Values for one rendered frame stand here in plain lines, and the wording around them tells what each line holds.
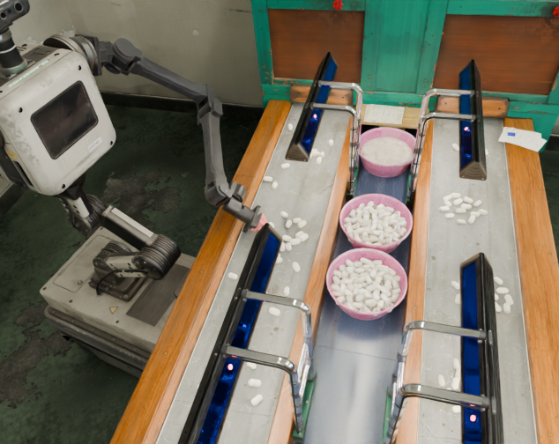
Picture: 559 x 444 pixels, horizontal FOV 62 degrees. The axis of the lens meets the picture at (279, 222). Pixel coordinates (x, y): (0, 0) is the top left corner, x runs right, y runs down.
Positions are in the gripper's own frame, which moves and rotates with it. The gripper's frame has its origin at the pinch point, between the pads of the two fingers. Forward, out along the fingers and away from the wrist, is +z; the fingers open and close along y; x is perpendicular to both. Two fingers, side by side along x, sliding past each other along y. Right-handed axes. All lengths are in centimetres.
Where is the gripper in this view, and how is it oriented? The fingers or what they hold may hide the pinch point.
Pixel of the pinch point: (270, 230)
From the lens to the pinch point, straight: 175.3
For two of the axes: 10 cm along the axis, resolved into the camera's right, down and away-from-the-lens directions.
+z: 8.0, 5.3, 2.9
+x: -5.5, 4.4, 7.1
